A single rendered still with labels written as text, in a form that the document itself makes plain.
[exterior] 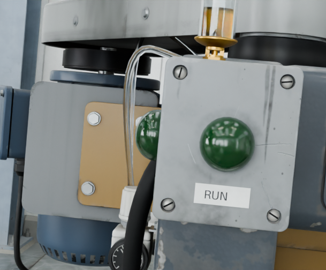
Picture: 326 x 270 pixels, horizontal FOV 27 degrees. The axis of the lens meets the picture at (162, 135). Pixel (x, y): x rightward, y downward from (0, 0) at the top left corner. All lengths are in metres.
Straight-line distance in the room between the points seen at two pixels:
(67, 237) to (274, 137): 0.54
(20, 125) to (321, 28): 0.43
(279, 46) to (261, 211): 0.19
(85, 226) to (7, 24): 4.61
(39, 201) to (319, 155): 0.48
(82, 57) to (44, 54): 4.94
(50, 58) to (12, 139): 4.93
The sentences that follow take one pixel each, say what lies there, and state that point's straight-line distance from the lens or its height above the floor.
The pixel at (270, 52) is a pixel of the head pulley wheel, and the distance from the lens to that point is 0.53.
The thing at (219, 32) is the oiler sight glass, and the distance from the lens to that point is 0.44.
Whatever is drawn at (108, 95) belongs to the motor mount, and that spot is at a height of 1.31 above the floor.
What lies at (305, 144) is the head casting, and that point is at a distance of 0.42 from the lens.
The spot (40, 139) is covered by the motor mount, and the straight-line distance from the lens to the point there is 0.83.
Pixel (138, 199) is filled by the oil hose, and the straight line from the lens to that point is 0.43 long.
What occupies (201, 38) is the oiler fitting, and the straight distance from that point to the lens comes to 0.44.
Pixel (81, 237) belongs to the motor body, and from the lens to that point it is 0.86.
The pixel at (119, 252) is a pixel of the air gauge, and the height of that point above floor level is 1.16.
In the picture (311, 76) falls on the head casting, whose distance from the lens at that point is 0.42.
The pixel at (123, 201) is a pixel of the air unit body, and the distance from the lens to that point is 0.64.
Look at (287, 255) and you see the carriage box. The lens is 0.73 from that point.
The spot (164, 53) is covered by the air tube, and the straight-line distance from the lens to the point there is 0.51.
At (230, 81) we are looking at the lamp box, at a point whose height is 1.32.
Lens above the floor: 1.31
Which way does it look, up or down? 3 degrees down
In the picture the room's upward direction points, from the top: 5 degrees clockwise
